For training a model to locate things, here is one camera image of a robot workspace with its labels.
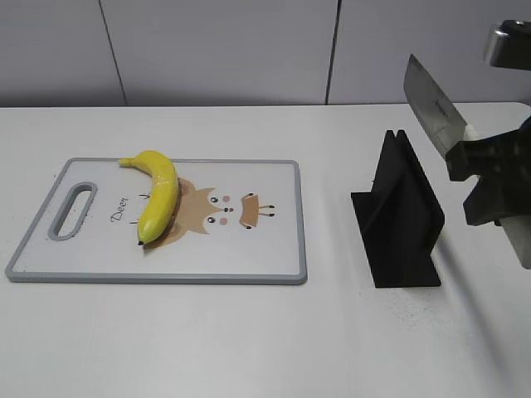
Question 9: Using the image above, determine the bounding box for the white handled kitchen knife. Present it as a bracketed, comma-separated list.
[403, 55, 530, 269]

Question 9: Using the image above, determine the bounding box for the black knife stand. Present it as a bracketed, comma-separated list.
[351, 129, 445, 288]

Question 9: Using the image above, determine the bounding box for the white deer cutting board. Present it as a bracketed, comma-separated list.
[6, 158, 307, 285]

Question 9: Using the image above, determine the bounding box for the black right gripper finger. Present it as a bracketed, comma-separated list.
[463, 163, 530, 226]
[445, 118, 530, 182]

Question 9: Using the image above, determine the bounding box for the yellow plastic banana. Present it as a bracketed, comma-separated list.
[118, 150, 179, 245]

